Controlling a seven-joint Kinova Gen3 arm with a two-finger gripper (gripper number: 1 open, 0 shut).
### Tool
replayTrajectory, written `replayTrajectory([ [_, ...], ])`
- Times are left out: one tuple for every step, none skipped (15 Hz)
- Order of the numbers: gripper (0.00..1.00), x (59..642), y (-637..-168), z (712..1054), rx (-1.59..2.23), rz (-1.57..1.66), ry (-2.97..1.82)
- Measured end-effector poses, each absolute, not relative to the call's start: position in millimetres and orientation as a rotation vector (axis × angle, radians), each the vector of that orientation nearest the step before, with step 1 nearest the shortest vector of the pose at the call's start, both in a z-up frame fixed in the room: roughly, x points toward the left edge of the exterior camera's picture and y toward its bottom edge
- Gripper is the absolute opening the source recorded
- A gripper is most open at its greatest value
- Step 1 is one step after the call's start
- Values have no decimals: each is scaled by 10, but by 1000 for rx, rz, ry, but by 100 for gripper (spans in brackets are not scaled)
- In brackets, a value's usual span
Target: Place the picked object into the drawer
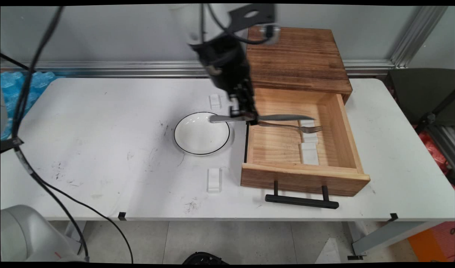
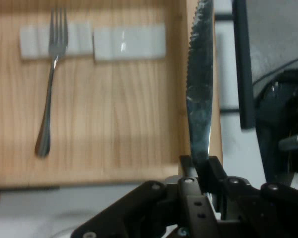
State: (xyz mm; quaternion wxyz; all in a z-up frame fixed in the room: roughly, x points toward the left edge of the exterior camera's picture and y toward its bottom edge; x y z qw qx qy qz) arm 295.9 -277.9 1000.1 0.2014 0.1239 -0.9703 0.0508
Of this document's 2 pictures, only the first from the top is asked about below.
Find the silver fork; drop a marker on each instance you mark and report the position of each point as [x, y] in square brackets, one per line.
[283, 125]

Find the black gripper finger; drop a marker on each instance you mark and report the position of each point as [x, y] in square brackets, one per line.
[236, 106]
[249, 102]

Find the grey table leg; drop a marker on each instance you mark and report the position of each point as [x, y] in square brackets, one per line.
[76, 230]
[383, 236]

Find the white floor sheet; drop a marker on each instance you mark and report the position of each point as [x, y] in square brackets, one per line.
[329, 253]

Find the orange box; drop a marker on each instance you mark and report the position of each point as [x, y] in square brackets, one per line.
[435, 242]

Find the black round floor object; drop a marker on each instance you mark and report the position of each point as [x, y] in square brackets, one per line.
[205, 258]

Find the silver table knife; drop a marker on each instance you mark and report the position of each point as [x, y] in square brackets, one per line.
[287, 117]

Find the aluminium frame beam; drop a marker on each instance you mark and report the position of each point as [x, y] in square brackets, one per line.
[443, 143]

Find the blue bubble wrap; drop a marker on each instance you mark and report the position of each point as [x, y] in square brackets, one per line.
[7, 85]

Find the red bag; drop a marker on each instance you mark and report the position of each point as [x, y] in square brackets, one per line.
[433, 149]

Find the white plate with black rim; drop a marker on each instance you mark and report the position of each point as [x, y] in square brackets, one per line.
[201, 136]

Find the small black table clip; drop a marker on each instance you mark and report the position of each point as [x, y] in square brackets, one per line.
[393, 217]
[122, 215]

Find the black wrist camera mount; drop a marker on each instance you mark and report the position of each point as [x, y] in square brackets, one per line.
[260, 15]

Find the horizontal aluminium rail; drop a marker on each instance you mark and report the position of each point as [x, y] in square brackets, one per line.
[119, 69]

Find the small white cutlery rest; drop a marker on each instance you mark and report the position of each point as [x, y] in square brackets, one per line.
[215, 101]
[214, 180]
[309, 154]
[309, 138]

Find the light wooden drawer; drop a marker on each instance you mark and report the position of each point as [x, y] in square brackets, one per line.
[298, 178]

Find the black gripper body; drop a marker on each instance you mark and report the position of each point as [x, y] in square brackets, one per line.
[225, 63]

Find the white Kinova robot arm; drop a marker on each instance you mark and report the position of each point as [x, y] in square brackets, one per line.
[26, 234]

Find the slanted aluminium post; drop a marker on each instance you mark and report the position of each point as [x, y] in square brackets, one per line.
[417, 37]

